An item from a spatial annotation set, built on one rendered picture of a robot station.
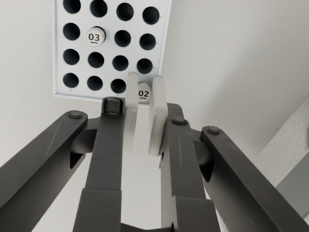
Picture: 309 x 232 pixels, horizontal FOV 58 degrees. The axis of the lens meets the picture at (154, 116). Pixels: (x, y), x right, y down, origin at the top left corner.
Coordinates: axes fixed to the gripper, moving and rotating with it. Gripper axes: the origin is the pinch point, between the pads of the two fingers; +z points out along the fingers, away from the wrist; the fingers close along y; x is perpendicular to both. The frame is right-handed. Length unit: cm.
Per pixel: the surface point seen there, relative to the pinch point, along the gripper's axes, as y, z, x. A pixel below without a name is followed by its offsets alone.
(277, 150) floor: 64, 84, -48
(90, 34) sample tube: -4.2, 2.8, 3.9
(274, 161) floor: 65, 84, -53
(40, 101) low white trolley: -9.4, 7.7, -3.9
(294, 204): 11.3, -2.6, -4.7
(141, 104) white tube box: 0.0, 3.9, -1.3
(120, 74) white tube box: -1.9, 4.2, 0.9
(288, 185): 11.5, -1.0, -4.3
